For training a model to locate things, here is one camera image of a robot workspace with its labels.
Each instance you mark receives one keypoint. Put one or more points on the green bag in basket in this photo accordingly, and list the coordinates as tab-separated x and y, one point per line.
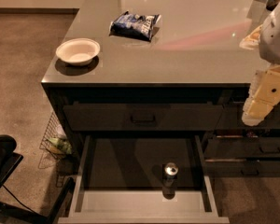
60	146

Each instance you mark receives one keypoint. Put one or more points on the wire basket on floor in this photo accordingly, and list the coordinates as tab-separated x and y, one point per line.
53	129

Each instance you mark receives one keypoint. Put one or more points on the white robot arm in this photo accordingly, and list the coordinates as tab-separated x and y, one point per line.
266	38

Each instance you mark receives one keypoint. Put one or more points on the open grey middle drawer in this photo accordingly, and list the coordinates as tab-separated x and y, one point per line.
120	182

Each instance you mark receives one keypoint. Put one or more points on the grey counter cabinet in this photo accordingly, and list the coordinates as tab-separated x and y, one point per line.
194	57

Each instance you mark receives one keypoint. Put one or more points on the middle right drawer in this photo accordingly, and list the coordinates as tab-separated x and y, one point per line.
243	148

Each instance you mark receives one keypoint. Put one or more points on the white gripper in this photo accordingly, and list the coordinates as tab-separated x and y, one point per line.
276	39

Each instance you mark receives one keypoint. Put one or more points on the top right drawer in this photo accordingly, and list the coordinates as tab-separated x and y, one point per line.
234	116

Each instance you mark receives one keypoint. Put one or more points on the white paper bowl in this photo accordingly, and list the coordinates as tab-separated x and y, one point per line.
78	51

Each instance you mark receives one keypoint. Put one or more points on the black top drawer handle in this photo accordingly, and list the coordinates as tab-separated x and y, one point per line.
146	119

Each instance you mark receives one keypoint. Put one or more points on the blue chip bag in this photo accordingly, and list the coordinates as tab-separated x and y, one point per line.
134	25

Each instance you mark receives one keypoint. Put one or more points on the closed top left drawer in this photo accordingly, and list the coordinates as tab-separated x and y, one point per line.
116	117

